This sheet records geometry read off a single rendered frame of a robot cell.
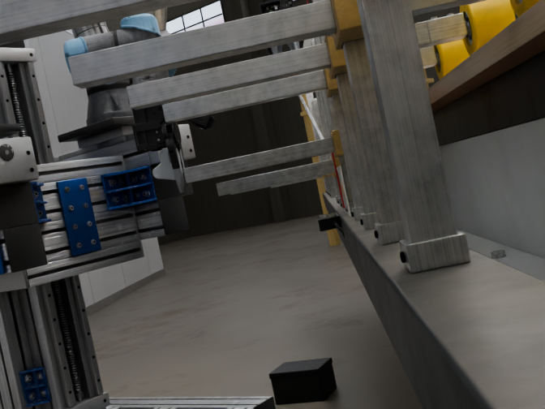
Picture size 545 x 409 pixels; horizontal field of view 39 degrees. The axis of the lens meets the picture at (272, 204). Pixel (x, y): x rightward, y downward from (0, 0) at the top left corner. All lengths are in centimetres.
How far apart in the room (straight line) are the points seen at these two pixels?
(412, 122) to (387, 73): 4
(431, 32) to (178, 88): 35
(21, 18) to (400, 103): 28
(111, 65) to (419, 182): 38
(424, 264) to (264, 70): 53
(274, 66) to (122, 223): 100
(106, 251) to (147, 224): 13
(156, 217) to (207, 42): 118
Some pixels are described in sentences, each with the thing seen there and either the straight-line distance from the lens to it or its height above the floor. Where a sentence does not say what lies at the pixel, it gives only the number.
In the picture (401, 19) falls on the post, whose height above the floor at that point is 89.
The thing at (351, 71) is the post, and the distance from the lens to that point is 84.
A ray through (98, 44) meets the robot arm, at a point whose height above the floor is 113.
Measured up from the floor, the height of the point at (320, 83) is 94.
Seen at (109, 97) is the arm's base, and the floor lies 110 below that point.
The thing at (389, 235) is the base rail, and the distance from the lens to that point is 83.
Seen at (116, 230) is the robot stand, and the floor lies 76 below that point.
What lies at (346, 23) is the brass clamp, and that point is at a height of 93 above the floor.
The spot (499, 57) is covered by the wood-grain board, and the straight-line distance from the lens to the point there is 91.
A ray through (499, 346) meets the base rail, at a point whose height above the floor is 70.
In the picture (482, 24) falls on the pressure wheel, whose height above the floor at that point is 94.
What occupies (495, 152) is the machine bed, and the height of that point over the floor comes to 77.
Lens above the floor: 78
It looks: 1 degrees down
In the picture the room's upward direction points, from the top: 12 degrees counter-clockwise
